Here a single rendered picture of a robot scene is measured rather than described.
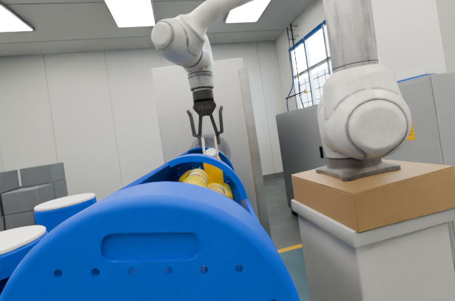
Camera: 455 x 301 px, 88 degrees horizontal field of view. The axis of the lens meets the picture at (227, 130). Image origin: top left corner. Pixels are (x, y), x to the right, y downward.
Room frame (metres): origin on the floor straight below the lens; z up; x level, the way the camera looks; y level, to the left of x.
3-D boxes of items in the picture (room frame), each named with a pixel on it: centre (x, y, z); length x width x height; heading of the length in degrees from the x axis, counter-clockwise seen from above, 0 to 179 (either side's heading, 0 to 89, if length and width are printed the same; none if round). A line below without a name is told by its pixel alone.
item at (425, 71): (1.65, -1.32, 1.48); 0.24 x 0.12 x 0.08; 20
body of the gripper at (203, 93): (0.85, 0.07, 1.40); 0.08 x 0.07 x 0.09; 93
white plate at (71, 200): (1.31, 0.93, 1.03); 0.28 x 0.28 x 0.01
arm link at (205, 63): (0.84, 0.07, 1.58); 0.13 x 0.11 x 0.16; 162
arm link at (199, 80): (0.85, 0.07, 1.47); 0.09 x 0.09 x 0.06
